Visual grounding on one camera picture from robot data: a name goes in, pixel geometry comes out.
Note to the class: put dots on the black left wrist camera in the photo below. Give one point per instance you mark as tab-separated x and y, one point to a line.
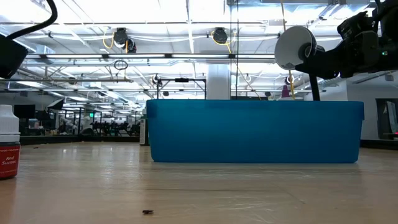
11	56

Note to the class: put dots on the long ceiling light bar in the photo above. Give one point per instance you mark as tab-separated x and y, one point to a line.
140	56

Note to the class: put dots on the black monitor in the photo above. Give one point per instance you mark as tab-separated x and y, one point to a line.
26	111

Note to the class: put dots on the grey ceiling pipe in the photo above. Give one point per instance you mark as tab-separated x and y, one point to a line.
93	80

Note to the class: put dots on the black metal frame stand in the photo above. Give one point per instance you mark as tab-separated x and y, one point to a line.
182	80

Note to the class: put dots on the white round disc lamp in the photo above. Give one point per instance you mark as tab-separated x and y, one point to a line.
289	46

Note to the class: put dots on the tall violet food colouring bottle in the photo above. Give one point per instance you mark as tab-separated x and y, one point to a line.
285	91

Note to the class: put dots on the blue plastic bin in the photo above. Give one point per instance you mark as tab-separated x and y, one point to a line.
255	130

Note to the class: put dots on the red sunset small bottle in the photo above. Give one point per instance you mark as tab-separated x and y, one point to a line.
9	158

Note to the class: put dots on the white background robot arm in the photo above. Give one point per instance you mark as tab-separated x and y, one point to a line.
86	124

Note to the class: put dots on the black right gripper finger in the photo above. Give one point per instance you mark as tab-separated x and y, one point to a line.
329	76
323	62

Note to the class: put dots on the small dark debris speck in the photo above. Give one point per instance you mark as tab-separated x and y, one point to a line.
148	212

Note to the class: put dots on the black lamp post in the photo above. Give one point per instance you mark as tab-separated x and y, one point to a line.
314	88

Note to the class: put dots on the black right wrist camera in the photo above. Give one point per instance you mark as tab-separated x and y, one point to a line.
354	25

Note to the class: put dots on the silver ventilation duct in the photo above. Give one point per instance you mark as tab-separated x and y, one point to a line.
335	81

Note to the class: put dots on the black framed window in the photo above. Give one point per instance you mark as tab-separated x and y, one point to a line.
381	118

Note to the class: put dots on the black angled light panel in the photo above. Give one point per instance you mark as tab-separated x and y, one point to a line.
56	104

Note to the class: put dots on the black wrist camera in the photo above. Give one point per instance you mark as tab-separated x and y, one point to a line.
11	56
354	25

